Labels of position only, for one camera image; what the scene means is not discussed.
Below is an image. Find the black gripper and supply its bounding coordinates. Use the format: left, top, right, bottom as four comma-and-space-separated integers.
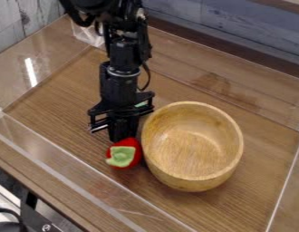
87, 62, 154, 142

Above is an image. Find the red plush strawberry toy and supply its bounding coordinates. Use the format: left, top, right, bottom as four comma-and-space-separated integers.
105, 137, 142, 169

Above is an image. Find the wooden bowl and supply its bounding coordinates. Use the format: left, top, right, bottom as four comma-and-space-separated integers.
141, 101, 243, 192

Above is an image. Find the green rectangular block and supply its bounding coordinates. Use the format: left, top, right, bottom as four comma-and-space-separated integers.
135, 101, 147, 108

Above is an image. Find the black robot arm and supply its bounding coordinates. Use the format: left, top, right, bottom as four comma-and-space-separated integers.
58, 0, 154, 142

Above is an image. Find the black cable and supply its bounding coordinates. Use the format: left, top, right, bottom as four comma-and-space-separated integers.
137, 62, 151, 92

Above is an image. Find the clear acrylic enclosure wall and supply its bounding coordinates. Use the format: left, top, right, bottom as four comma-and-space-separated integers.
0, 17, 299, 232

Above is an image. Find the clear acrylic corner bracket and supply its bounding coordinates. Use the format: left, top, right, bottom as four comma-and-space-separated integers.
71, 23, 105, 47

